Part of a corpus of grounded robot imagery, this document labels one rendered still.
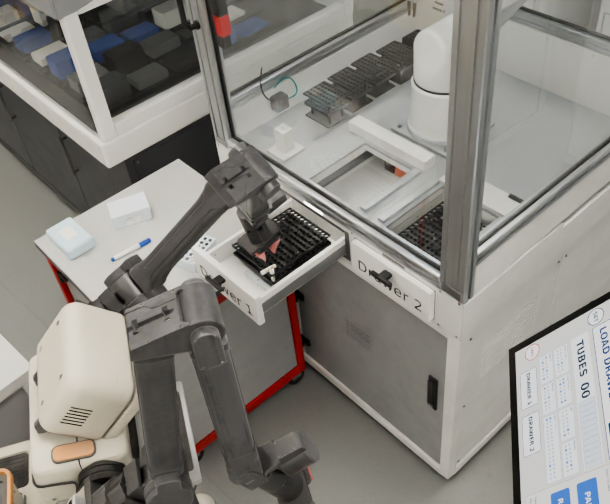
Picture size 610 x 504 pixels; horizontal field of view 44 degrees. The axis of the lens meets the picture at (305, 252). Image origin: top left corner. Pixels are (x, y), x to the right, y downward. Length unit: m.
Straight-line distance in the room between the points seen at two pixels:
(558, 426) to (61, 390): 0.93
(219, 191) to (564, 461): 0.81
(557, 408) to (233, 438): 0.68
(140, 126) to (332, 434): 1.29
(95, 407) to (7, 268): 2.45
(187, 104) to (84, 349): 1.58
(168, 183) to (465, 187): 1.28
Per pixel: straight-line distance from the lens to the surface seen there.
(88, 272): 2.40
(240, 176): 1.38
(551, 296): 2.41
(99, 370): 1.32
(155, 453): 1.23
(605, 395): 1.53
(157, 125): 2.74
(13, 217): 4.02
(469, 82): 1.49
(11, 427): 2.38
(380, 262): 2.01
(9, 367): 2.25
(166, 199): 2.58
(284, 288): 2.04
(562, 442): 1.55
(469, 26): 1.44
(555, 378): 1.63
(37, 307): 3.49
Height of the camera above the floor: 2.36
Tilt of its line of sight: 44 degrees down
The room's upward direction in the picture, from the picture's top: 7 degrees counter-clockwise
